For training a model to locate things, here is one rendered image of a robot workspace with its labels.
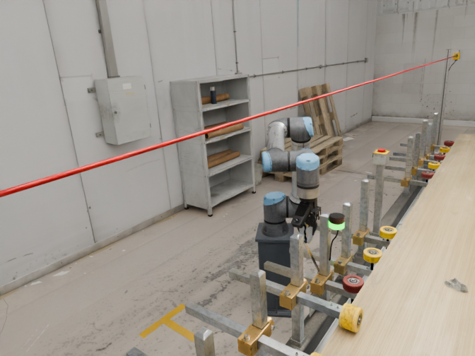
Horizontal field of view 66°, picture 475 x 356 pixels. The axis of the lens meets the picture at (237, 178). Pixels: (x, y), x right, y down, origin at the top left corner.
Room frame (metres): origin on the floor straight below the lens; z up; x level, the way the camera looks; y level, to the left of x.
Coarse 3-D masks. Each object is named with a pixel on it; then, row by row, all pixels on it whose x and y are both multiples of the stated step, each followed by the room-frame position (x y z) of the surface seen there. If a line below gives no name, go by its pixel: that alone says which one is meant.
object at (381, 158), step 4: (376, 152) 1.93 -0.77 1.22; (380, 152) 1.92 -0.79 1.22; (384, 152) 1.92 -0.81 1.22; (388, 152) 1.92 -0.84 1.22; (376, 156) 1.92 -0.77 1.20; (380, 156) 1.91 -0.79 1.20; (384, 156) 1.89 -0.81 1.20; (388, 156) 1.92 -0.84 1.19; (376, 160) 1.92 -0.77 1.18; (380, 160) 1.91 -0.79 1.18; (384, 160) 1.89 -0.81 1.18; (388, 160) 1.93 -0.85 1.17; (376, 164) 1.92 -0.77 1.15; (380, 164) 1.90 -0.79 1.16; (384, 164) 1.89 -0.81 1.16
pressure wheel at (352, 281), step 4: (348, 276) 1.25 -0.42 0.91; (352, 276) 1.24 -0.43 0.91; (356, 276) 1.24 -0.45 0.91; (344, 280) 1.22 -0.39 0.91; (348, 280) 1.22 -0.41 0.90; (352, 280) 1.22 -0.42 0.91; (356, 280) 1.22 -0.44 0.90; (360, 280) 1.21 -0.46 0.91; (344, 284) 1.21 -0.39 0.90; (348, 284) 1.20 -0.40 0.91; (352, 284) 1.19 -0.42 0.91; (356, 284) 1.19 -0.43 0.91; (360, 284) 1.19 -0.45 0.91; (344, 288) 1.21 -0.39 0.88; (348, 288) 1.19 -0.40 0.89; (352, 288) 1.18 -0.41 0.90; (356, 288) 1.18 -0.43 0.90; (360, 288) 1.18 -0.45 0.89; (352, 292) 1.18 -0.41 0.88; (356, 292) 1.18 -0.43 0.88; (352, 300) 1.21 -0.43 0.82
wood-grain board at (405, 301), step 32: (448, 160) 2.66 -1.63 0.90; (448, 192) 2.04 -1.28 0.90; (416, 224) 1.66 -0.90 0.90; (448, 224) 1.64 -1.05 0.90; (384, 256) 1.38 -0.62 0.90; (416, 256) 1.37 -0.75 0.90; (448, 256) 1.35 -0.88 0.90; (384, 288) 1.16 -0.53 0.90; (416, 288) 1.15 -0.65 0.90; (448, 288) 1.14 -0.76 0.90; (384, 320) 0.99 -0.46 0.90; (416, 320) 0.98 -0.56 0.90; (448, 320) 0.97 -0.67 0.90; (320, 352) 0.88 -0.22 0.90; (352, 352) 0.87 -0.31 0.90; (384, 352) 0.86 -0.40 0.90; (416, 352) 0.85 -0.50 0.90; (448, 352) 0.84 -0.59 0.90
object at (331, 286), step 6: (264, 264) 1.45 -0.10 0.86; (270, 264) 1.45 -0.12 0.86; (276, 264) 1.44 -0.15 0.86; (270, 270) 1.44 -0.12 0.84; (276, 270) 1.42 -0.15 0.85; (282, 270) 1.40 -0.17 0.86; (288, 270) 1.39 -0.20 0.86; (288, 276) 1.38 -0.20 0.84; (306, 276) 1.33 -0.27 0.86; (312, 276) 1.33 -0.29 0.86; (330, 282) 1.28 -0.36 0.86; (330, 288) 1.26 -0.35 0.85; (336, 288) 1.24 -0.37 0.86; (342, 288) 1.23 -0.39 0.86; (342, 294) 1.23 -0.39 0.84; (348, 294) 1.21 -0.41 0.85; (354, 294) 1.20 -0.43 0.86
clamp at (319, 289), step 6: (330, 270) 1.36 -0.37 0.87; (318, 276) 1.31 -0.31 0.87; (324, 276) 1.31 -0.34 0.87; (330, 276) 1.32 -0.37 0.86; (312, 282) 1.28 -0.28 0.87; (324, 282) 1.27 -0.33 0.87; (312, 288) 1.27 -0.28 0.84; (318, 288) 1.26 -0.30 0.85; (324, 288) 1.27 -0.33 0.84; (318, 294) 1.26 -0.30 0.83
